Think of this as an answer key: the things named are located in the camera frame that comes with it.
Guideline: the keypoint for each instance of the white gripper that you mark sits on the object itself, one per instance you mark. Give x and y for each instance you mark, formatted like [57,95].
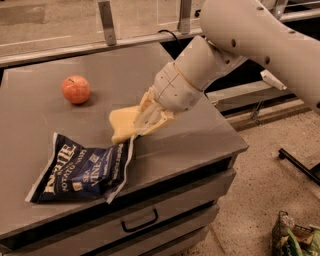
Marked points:
[175,88]

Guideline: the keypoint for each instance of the yellow sponge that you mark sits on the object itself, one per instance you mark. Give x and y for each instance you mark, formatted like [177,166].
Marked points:
[122,122]

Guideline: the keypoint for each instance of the blue potato chip bag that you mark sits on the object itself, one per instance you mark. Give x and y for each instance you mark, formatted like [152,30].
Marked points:
[78,173]

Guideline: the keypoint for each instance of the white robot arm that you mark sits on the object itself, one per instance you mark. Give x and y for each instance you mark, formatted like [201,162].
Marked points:
[234,31]

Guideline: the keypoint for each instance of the grey drawer cabinet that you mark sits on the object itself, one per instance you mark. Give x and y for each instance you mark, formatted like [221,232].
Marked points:
[182,170]

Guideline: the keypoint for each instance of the red apple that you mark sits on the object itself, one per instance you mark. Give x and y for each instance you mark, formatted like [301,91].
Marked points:
[76,89]

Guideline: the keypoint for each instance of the grey low shelf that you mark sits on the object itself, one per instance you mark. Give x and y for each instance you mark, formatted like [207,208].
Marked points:
[255,104]

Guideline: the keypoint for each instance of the white small box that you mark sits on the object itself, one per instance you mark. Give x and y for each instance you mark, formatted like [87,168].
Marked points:
[272,80]

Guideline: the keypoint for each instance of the black floor stand leg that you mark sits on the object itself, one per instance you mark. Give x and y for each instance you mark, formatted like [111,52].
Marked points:
[313,173]

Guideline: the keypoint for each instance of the metal rail bracket middle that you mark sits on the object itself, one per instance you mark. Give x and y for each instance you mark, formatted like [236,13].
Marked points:
[184,16]

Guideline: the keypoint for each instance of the metal rail bracket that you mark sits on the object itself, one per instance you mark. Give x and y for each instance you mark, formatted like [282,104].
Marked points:
[107,21]
[279,7]
[184,16]

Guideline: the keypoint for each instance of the black drawer handle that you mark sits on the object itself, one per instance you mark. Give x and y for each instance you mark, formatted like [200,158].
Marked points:
[140,222]

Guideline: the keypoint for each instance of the metal rail bracket left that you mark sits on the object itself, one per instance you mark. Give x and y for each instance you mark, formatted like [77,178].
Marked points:
[107,21]

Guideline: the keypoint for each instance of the metal rail bracket right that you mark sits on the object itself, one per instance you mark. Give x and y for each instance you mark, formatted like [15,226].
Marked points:
[279,7]

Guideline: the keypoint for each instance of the wire basket with bags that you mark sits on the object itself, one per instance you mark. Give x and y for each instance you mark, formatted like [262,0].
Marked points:
[290,239]

